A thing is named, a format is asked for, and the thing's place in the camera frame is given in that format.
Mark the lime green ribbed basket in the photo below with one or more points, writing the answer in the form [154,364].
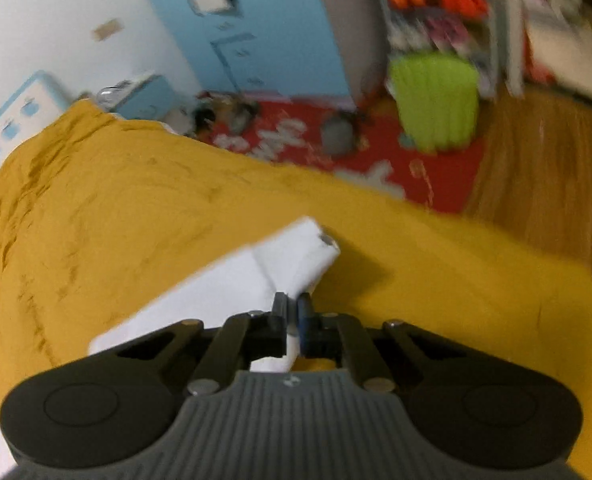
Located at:
[436,100]

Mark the red patterned rug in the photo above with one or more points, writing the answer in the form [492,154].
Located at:
[381,135]

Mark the grey bag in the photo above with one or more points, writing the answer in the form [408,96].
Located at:
[338,135]

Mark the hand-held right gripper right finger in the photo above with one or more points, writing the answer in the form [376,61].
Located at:
[304,320]

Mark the light blue wardrobe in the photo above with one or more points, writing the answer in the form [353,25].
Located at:
[286,35]

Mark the dark blurred floor clutter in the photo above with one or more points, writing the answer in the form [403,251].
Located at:
[226,115]

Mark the mustard yellow bed sheet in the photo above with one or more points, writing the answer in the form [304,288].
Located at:
[126,210]

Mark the beige wall plate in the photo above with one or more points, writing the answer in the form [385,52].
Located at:
[107,29]

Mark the light blue nightstand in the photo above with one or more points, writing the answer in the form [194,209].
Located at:
[148,97]

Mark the white and blue headboard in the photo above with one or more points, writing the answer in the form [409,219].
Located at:
[11,115]

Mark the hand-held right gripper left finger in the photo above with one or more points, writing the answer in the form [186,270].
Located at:
[282,310]

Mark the white small garment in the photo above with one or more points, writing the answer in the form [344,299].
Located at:
[236,280]

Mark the white furniture panel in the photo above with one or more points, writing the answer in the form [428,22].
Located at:
[561,45]

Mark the shelf rack with shoes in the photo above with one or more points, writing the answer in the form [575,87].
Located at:
[436,5]

